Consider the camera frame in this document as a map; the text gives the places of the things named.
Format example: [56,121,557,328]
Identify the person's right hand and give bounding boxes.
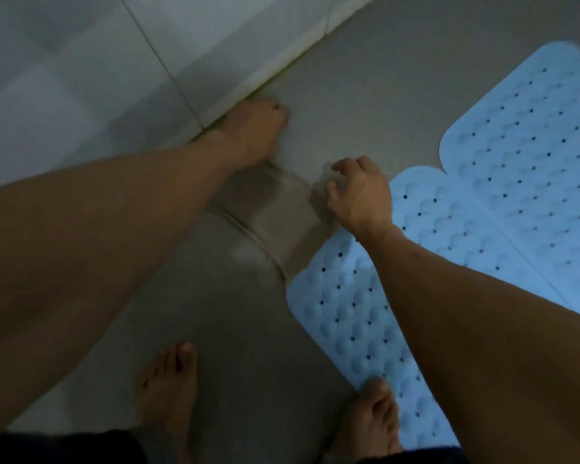
[325,156,395,240]

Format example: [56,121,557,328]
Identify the person's left hand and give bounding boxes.
[218,97,291,168]

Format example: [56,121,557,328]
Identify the grey cloth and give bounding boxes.
[207,132,341,287]

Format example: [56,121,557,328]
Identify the person's right forearm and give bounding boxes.
[356,224,580,464]

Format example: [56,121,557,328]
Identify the light blue bath mat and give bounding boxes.
[285,40,580,451]

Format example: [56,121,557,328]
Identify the person's right foot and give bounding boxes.
[330,378,405,463]

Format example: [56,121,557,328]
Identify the person's foot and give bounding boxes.
[134,342,199,464]
[330,378,405,463]

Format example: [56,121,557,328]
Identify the person's left foot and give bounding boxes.
[134,342,199,464]

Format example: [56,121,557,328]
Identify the dark shorts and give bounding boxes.
[0,429,470,464]

